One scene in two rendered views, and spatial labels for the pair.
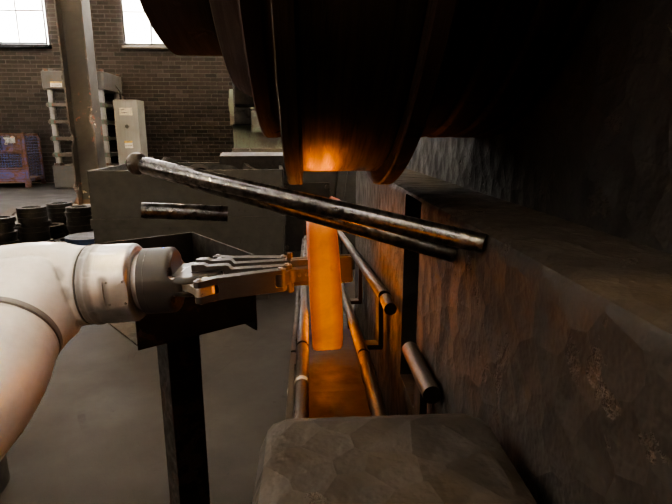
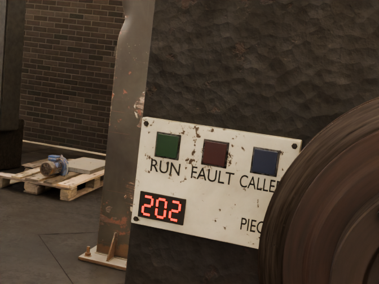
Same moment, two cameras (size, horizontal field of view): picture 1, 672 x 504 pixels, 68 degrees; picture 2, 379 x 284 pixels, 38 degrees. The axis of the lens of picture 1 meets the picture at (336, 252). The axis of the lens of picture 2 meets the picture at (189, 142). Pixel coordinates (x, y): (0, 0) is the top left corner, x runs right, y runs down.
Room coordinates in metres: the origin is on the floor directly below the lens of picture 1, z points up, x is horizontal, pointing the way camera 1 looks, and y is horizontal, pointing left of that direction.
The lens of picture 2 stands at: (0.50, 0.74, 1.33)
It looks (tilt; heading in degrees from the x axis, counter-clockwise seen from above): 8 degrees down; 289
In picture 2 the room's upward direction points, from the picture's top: 7 degrees clockwise
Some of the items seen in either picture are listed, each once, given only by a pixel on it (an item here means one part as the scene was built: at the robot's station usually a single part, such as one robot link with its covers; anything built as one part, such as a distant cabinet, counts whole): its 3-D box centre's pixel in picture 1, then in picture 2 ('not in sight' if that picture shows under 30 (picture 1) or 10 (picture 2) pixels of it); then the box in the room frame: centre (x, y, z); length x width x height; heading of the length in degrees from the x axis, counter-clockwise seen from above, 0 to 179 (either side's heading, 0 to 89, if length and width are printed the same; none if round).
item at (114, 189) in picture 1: (201, 221); not in sight; (3.10, 0.84, 0.39); 1.03 x 0.83 x 0.79; 97
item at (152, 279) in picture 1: (184, 278); not in sight; (0.55, 0.17, 0.76); 0.09 x 0.08 x 0.07; 93
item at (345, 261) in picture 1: (321, 270); not in sight; (0.56, 0.02, 0.77); 0.07 x 0.01 x 0.03; 93
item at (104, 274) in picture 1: (119, 283); not in sight; (0.55, 0.25, 0.75); 0.09 x 0.06 x 0.09; 3
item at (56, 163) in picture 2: not in sight; (60, 164); (3.35, -3.74, 0.25); 0.40 x 0.24 x 0.22; 93
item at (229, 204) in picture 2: not in sight; (212, 183); (0.74, -0.09, 1.15); 0.26 x 0.02 x 0.18; 3
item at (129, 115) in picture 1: (101, 130); not in sight; (9.62, 4.36, 1.03); 1.54 x 0.94 x 2.05; 93
